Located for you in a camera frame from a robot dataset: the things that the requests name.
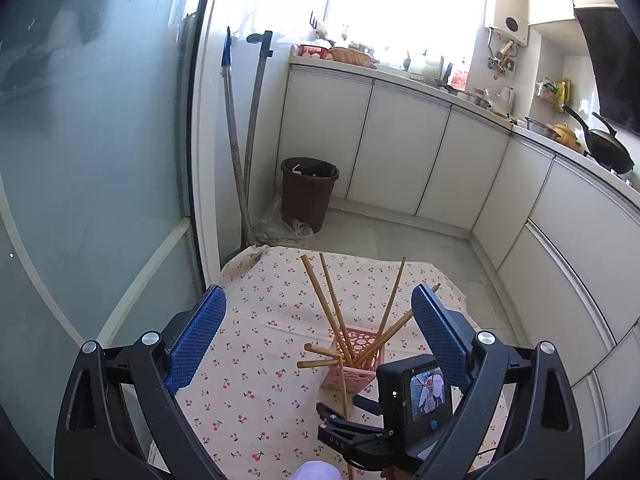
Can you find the wicker basket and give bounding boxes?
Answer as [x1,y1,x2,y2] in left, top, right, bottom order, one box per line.
[329,46,379,69]

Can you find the black wok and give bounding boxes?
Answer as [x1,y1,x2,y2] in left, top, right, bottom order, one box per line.
[562,104,636,174]

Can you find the cherry print tablecloth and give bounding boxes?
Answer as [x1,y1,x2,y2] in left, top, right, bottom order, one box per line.
[145,244,517,480]

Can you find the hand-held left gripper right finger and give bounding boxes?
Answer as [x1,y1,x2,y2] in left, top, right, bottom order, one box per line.
[410,283,586,480]

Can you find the white wall water heater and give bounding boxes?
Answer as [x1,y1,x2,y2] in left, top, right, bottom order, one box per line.
[483,0,530,46]

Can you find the steel bowl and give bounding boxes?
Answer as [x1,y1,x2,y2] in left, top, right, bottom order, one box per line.
[452,87,492,109]

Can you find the pink plastic chopstick holder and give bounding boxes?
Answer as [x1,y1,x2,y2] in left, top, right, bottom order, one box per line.
[319,324,389,394]

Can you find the white cabinet with baskets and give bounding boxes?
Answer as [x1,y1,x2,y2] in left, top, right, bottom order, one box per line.
[276,54,514,234]

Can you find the person's right hand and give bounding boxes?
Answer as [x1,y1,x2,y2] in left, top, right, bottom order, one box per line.
[292,461,342,480]

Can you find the clear plastic bag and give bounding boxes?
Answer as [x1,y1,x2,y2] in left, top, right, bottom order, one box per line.
[252,194,314,249]

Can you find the steel pot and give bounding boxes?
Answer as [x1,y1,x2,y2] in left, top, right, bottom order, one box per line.
[524,115,557,139]

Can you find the hanging food packets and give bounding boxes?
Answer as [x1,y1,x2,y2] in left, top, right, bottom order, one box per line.
[535,77,572,111]

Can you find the white kettle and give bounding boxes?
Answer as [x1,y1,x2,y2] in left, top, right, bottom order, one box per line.
[492,84,516,116]

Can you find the frosted glass sliding door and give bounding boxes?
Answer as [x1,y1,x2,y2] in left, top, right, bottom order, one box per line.
[0,0,222,480]

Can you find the white container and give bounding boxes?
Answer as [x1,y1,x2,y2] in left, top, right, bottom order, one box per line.
[421,52,444,81]

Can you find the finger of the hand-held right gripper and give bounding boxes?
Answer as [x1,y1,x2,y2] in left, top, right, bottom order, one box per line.
[316,402,391,464]
[352,394,383,415]

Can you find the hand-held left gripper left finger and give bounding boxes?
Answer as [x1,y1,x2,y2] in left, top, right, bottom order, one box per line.
[52,284,227,480]

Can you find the red plastic basket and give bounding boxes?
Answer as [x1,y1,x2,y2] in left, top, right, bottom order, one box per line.
[298,43,334,61]

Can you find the yellow clay pot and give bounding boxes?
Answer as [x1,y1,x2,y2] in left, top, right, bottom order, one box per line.
[547,122,584,154]

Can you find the mop handle with blue cap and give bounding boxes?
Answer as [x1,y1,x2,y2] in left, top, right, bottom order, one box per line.
[221,25,254,252]

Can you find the long white kitchen cabinet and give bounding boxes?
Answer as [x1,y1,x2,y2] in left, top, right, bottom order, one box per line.
[469,124,640,463]

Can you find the black range hood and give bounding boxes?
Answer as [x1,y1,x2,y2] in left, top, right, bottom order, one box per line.
[572,4,640,137]

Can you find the brown trash bin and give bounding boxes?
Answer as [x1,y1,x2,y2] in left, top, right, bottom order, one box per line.
[280,157,341,235]

